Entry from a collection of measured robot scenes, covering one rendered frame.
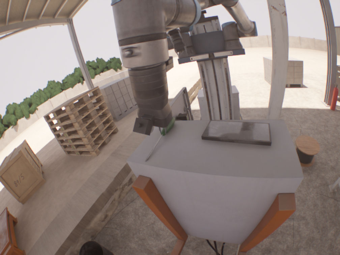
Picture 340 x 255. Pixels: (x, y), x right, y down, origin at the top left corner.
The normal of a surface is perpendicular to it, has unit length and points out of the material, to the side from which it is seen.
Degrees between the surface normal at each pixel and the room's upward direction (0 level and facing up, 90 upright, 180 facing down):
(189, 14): 128
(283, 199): 0
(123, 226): 0
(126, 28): 95
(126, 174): 88
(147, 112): 91
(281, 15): 100
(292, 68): 90
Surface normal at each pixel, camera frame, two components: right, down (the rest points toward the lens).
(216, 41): -0.26, 0.55
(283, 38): -0.36, 0.68
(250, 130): -0.26, -0.84
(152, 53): 0.48, 0.52
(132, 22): -0.05, 0.64
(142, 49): 0.20, 0.61
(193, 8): 0.80, 0.42
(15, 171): 0.81, 0.08
